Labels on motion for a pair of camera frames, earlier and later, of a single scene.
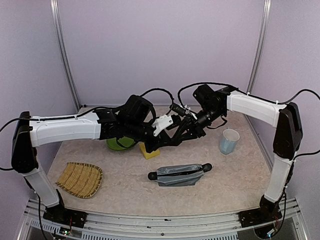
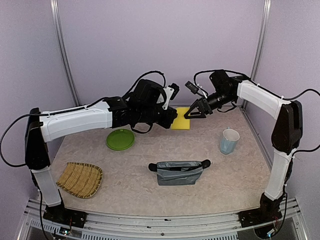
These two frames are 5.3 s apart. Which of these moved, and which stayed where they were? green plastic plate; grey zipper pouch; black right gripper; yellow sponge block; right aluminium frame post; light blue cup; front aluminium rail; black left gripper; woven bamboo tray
Moved: black left gripper; yellow sponge block; grey zipper pouch; black right gripper
Stayed: woven bamboo tray; light blue cup; right aluminium frame post; green plastic plate; front aluminium rail
